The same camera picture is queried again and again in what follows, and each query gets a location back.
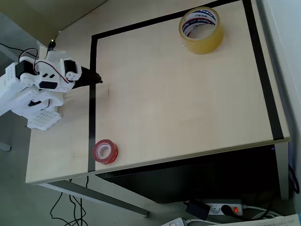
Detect grey table frame beam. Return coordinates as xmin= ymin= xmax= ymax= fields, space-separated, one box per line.
xmin=39 ymin=180 xmax=150 ymax=218

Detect black round plug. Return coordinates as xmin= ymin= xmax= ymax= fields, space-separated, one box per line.
xmin=220 ymin=204 xmax=233 ymax=216

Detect yellow tape roll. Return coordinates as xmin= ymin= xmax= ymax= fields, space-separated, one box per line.
xmin=179 ymin=7 xmax=224 ymax=55

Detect white power strip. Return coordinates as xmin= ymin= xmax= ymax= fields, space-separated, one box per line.
xmin=160 ymin=217 xmax=187 ymax=226

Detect red tape roll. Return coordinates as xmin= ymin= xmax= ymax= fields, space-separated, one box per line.
xmin=92 ymin=139 xmax=119 ymax=166

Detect grey power strip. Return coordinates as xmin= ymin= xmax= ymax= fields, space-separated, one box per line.
xmin=196 ymin=199 xmax=247 ymax=217

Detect black floor cables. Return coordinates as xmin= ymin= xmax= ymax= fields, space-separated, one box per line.
xmin=49 ymin=176 xmax=89 ymax=226

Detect black looped cable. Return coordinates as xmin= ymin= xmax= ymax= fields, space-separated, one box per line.
xmin=287 ymin=164 xmax=299 ymax=196

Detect red and black servo wire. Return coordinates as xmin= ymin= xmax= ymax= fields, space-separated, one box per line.
xmin=18 ymin=48 xmax=71 ymax=84

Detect black power adapter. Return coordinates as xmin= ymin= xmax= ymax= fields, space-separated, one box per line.
xmin=186 ymin=200 xmax=211 ymax=221

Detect grey table leg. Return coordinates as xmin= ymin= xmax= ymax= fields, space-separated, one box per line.
xmin=274 ymin=141 xmax=290 ymax=201

